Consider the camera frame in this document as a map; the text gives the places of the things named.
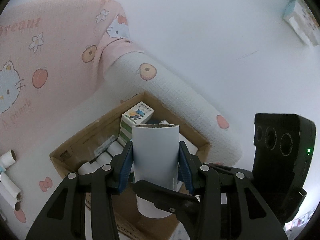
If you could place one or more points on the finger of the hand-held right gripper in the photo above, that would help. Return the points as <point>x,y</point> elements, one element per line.
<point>162,197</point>
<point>230,169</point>

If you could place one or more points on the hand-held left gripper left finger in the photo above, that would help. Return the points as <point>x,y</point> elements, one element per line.
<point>125,165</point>

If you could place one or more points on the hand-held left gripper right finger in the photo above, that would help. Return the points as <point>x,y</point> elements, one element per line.
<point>185,165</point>

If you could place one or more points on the white cardboard tube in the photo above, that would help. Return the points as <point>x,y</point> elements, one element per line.
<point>116,148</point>
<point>83,168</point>
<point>102,158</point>
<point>155,152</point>

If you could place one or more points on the brown cardboard box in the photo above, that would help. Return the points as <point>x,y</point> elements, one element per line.
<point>75,142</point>

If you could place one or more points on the pile of white paper tubes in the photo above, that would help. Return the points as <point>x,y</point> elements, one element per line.
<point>8,158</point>

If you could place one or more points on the green white carton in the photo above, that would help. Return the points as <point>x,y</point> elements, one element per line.
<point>135,116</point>

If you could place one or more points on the blue face mask pack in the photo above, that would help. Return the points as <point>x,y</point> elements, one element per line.
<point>2,168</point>

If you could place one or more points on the pink cartoon cat printed blanket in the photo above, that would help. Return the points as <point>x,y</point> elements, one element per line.
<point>62,55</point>

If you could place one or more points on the white and teal box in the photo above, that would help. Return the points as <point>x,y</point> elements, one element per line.
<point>302,22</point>

